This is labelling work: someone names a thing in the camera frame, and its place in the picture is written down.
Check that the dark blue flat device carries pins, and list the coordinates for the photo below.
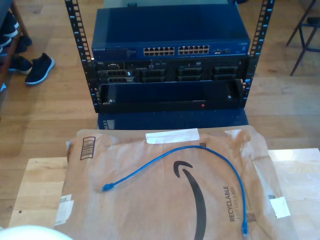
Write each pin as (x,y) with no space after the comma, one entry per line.
(175,120)

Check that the black rack server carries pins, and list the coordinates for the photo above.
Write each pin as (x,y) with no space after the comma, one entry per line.
(155,75)

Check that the brown paper mailer envelope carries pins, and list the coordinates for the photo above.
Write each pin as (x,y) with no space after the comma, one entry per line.
(137,200)

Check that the black perforated rack upright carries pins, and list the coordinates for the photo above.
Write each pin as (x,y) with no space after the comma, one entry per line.
(77,32)
(261,22)

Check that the blue network switch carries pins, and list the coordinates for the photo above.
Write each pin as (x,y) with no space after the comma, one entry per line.
(170,27)

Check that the metal frame chair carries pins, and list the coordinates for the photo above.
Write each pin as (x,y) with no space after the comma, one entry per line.
(314,21)

